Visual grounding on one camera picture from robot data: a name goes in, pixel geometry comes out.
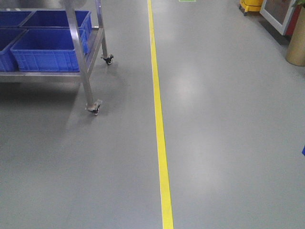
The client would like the yellow floor line tape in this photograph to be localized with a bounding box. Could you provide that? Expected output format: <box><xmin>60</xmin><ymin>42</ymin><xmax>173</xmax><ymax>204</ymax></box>
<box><xmin>147</xmin><ymin>0</ymin><xmax>174</xmax><ymax>229</ymax></box>

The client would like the blue bin front right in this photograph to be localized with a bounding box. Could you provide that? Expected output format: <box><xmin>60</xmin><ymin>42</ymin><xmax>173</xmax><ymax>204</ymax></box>
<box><xmin>10</xmin><ymin>29</ymin><xmax>79</xmax><ymax>72</ymax></box>

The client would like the blue bin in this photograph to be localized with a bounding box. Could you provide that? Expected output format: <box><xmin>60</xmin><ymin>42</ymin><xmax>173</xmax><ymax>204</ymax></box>
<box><xmin>21</xmin><ymin>10</ymin><xmax>92</xmax><ymax>38</ymax></box>
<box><xmin>10</xmin><ymin>29</ymin><xmax>79</xmax><ymax>72</ymax></box>
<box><xmin>0</xmin><ymin>11</ymin><xmax>35</xmax><ymax>28</ymax></box>
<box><xmin>0</xmin><ymin>28</ymin><xmax>26</xmax><ymax>72</ymax></box>

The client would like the yellow mop bucket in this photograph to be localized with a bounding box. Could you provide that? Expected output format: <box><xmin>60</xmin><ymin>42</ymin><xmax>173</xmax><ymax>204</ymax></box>
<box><xmin>238</xmin><ymin>0</ymin><xmax>263</xmax><ymax>16</ymax></box>

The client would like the blue bin back right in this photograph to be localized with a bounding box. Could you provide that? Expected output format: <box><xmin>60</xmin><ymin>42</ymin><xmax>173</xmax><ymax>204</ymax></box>
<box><xmin>21</xmin><ymin>10</ymin><xmax>92</xmax><ymax>38</ymax></box>

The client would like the steel wheeled cart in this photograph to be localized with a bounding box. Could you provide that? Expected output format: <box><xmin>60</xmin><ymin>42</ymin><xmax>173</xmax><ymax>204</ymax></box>
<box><xmin>0</xmin><ymin>0</ymin><xmax>113</xmax><ymax>115</ymax></box>

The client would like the gold cylindrical planter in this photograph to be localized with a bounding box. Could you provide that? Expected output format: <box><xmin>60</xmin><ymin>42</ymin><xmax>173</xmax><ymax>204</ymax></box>
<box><xmin>285</xmin><ymin>5</ymin><xmax>305</xmax><ymax>67</ymax></box>

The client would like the white framed display cabinet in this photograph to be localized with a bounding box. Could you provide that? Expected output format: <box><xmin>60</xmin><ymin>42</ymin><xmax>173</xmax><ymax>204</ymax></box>
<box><xmin>260</xmin><ymin>0</ymin><xmax>296</xmax><ymax>36</ymax></box>

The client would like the blue bin front left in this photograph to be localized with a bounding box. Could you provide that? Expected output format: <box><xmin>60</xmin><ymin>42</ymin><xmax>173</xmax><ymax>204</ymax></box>
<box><xmin>0</xmin><ymin>28</ymin><xmax>26</xmax><ymax>72</ymax></box>

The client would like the blue bin back left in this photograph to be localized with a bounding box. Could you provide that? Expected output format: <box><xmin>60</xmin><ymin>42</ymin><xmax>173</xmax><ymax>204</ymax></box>
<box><xmin>0</xmin><ymin>11</ymin><xmax>35</xmax><ymax>28</ymax></box>

